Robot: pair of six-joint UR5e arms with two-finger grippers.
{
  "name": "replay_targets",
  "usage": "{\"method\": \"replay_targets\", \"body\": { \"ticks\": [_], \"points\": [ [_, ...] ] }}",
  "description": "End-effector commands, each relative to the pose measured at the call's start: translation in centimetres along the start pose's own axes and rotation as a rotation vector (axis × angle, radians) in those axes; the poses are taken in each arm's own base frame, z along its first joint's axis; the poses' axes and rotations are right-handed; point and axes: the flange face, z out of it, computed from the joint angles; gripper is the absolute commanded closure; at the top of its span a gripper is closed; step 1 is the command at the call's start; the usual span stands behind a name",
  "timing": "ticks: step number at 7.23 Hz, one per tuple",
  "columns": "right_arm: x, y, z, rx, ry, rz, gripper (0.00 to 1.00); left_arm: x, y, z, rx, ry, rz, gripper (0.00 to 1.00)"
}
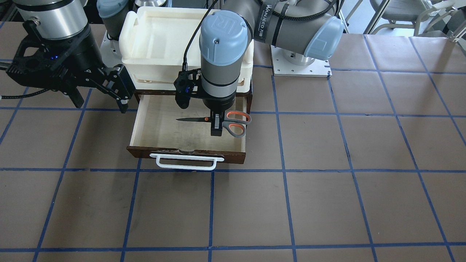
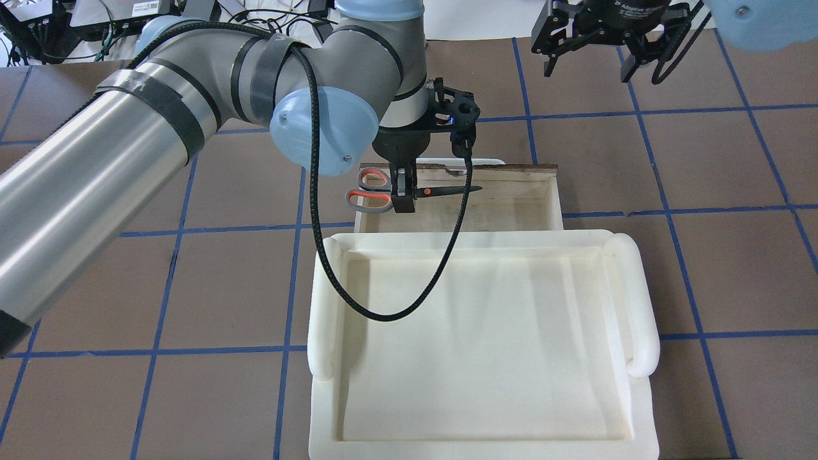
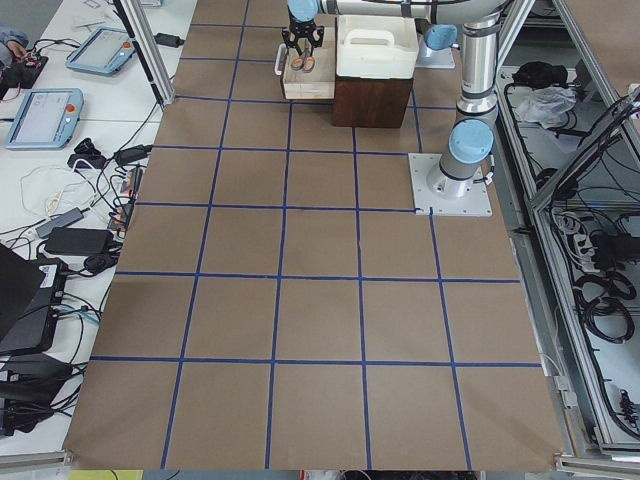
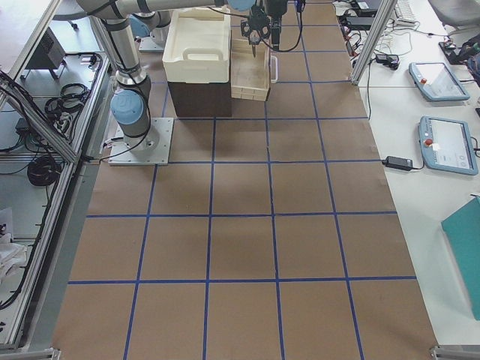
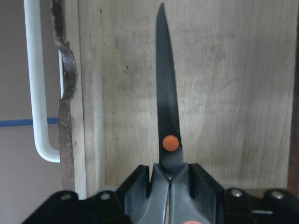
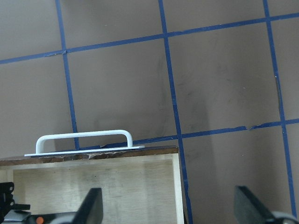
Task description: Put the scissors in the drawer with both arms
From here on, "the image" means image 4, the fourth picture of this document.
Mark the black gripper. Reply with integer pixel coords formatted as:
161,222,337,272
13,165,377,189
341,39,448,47
240,4,278,50
264,0,288,47

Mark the dark wooden drawer cabinet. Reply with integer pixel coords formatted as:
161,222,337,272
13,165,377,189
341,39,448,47
168,82,232,118

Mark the white foam box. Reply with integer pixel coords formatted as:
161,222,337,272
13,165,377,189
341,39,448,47
163,7,230,83

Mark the blue teach pendant far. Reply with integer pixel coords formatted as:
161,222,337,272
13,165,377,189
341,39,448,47
409,62,470,102

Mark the blue teach pendant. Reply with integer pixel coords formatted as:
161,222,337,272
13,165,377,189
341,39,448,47
409,62,470,102
418,116,479,176

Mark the small black adapter on table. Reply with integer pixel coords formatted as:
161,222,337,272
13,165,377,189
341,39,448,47
382,156,413,171

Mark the blue teach pendant near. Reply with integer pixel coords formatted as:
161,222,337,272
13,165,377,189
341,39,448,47
418,116,479,176

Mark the teal box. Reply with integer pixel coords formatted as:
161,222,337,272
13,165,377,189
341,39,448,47
441,196,479,320

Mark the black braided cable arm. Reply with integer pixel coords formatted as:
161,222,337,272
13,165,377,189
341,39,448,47
262,10,304,53

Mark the aluminium frame post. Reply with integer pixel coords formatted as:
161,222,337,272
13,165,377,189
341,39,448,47
350,0,398,86

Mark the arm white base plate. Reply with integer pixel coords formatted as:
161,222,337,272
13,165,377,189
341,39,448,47
139,35,167,53
107,118,174,166

